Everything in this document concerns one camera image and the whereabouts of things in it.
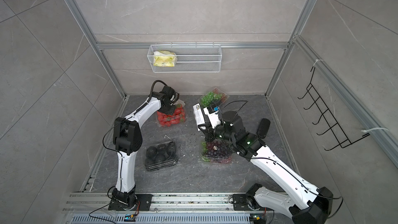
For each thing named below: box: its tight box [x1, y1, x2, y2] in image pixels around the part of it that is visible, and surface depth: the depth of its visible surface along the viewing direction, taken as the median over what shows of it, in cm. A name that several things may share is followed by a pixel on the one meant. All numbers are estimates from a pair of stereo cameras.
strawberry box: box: [155, 99, 187, 128], surface depth 102 cm
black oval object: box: [256, 118, 271, 139], surface depth 101 cm
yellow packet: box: [153, 50, 178, 67], surface depth 87 cm
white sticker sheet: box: [192, 102, 206, 131], surface depth 68 cm
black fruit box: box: [144, 139, 179, 172], surface depth 85 cm
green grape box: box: [199, 86, 230, 108], surface depth 110 cm
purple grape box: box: [200, 138, 233, 164], surface depth 85 cm
